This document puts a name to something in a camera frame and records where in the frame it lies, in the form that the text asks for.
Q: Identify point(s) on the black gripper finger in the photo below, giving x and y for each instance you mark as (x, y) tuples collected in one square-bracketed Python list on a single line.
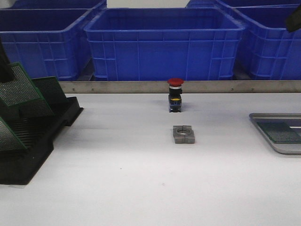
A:
[(293, 21), (6, 73)]

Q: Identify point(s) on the green board third row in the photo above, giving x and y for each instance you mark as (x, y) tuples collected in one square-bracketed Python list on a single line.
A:
[(21, 90)]

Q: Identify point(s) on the green board second row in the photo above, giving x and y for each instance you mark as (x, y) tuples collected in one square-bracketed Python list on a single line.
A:
[(36, 108)]

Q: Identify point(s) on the green board rearmost right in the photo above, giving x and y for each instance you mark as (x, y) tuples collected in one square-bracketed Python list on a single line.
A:
[(51, 90)]

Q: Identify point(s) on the black slotted board rack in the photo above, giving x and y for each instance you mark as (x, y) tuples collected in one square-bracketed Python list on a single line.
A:
[(18, 167)]

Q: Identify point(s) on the green board front left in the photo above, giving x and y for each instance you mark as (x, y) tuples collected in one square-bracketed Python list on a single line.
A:
[(9, 141)]

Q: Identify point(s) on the silver metal tray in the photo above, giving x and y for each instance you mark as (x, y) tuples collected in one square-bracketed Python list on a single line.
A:
[(293, 120)]

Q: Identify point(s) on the blue right front crate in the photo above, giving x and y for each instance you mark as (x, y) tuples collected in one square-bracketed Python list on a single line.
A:
[(267, 51)]

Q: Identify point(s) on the blue left front crate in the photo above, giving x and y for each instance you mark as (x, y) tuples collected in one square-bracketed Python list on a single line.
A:
[(47, 42)]

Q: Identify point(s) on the blue right rear crate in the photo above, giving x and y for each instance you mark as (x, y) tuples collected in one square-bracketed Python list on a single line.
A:
[(241, 3)]

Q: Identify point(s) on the blue centre plastic crate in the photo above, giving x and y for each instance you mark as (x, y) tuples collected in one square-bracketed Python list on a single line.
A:
[(156, 44)]

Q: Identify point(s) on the red emergency stop button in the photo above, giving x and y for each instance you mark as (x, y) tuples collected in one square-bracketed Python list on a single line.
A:
[(175, 91)]

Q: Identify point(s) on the grey metal clamp block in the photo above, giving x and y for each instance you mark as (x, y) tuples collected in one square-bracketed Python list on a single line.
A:
[(183, 134)]

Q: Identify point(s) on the steel table edge rail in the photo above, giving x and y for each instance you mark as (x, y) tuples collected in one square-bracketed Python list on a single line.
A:
[(154, 87)]

